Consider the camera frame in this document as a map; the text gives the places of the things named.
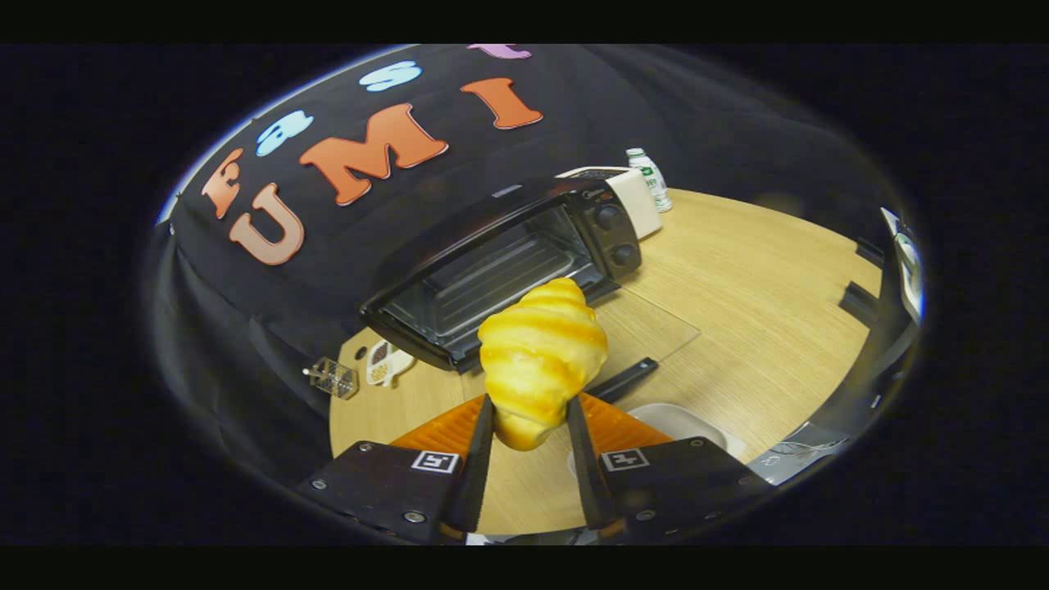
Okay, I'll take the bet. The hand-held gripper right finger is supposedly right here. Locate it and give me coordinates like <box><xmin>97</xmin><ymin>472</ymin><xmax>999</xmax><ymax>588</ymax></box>
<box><xmin>565</xmin><ymin>393</ymin><xmax>775</xmax><ymax>542</ymax></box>

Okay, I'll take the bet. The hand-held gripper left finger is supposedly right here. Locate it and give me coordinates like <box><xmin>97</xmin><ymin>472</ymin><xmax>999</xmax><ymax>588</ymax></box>
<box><xmin>297</xmin><ymin>393</ymin><xmax>496</xmax><ymax>545</ymax></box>

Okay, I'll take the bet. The golden croissant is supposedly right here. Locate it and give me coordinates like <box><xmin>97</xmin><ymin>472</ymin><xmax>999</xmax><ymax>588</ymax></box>
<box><xmin>478</xmin><ymin>277</ymin><xmax>609</xmax><ymax>452</ymax></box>

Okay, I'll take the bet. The black toaster oven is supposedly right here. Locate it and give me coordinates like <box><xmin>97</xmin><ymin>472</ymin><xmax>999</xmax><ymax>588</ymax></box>
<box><xmin>359</xmin><ymin>176</ymin><xmax>702</xmax><ymax>404</ymax></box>

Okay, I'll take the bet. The white pop-up toaster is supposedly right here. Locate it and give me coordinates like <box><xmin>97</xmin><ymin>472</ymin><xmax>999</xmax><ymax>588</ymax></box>
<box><xmin>556</xmin><ymin>166</ymin><xmax>663</xmax><ymax>241</ymax></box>

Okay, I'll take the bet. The white plate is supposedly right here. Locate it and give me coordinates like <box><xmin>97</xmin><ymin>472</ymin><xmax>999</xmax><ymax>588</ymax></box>
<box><xmin>568</xmin><ymin>402</ymin><xmax>747</xmax><ymax>481</ymax></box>

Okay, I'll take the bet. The small white snack dish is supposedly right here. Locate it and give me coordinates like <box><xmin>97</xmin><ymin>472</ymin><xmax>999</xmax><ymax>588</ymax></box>
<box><xmin>366</xmin><ymin>339</ymin><xmax>417</xmax><ymax>388</ymax></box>

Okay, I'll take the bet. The white bottle with green label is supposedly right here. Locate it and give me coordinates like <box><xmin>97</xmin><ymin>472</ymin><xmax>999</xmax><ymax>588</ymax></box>
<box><xmin>625</xmin><ymin>147</ymin><xmax>674</xmax><ymax>214</ymax></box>

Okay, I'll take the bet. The clear wire-frame container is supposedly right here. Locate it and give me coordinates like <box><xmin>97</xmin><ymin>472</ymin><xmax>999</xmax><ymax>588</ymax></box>
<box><xmin>303</xmin><ymin>357</ymin><xmax>360</xmax><ymax>401</ymax></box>

